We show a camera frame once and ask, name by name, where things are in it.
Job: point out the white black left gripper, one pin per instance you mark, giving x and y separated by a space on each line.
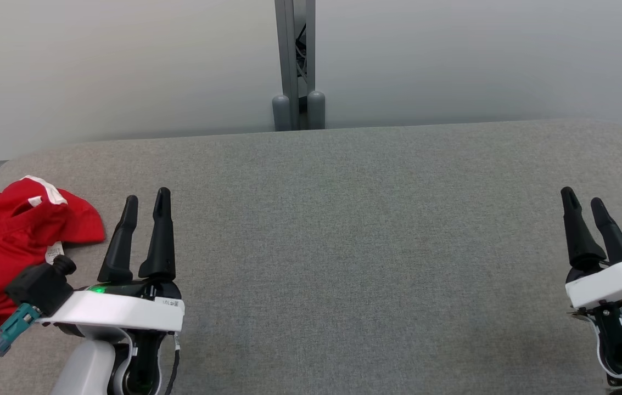
118 310

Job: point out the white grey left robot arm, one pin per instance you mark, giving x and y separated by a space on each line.
85 367

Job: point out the grey metal partition post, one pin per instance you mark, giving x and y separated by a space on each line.
286 55
316 109

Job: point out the red jersey shirt with print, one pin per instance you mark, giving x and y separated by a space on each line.
20 208

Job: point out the grey fabric sofa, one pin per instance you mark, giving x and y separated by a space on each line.
343 247

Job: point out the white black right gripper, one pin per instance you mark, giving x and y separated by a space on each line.
612 282

